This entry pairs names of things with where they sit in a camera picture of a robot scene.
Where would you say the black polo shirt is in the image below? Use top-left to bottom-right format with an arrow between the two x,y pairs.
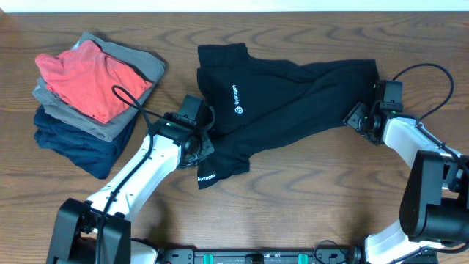
197,43 -> 379,189

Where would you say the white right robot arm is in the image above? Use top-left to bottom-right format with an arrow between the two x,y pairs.
344,101 -> 468,263

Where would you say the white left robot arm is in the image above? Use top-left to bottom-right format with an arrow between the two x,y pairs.
46,112 -> 215,263

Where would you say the navy folded shirt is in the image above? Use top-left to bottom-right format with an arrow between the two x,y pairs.
34,106 -> 137,180

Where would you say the grey folded shirt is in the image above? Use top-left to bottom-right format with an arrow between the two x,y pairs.
32,32 -> 166,142

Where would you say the red folded shirt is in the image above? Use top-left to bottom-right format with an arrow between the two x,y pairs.
35,40 -> 152,124

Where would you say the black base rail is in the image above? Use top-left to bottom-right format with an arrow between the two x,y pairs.
156,249 -> 348,264

